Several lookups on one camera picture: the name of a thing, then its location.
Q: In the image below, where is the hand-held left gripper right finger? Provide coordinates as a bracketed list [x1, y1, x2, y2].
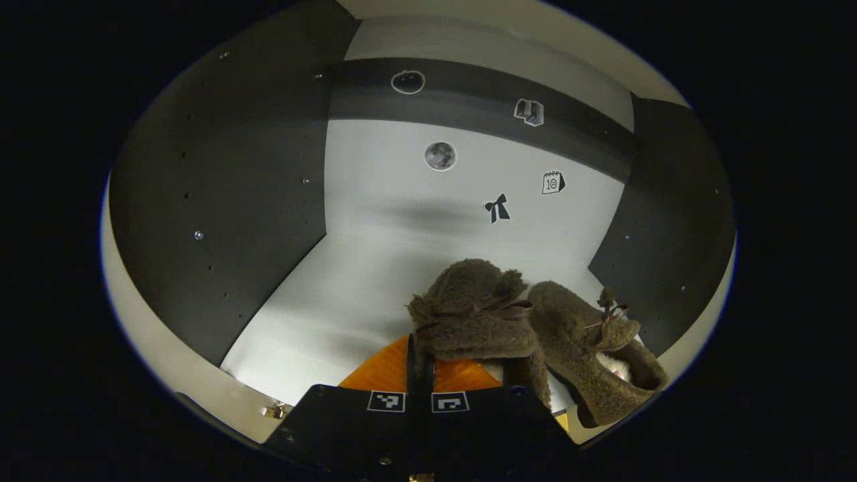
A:
[422, 357, 580, 479]

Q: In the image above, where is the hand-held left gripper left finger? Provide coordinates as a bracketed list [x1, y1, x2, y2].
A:
[264, 335, 422, 479]

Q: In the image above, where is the brown fuzzy shoe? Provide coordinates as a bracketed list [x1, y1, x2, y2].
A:
[528, 281, 670, 429]
[407, 258, 553, 409]

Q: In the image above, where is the white grey shoe cabinet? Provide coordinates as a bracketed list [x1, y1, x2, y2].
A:
[100, 0, 737, 446]

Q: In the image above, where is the white shoe cabinet door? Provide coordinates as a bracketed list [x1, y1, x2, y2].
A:
[100, 177, 295, 446]
[659, 234, 737, 402]

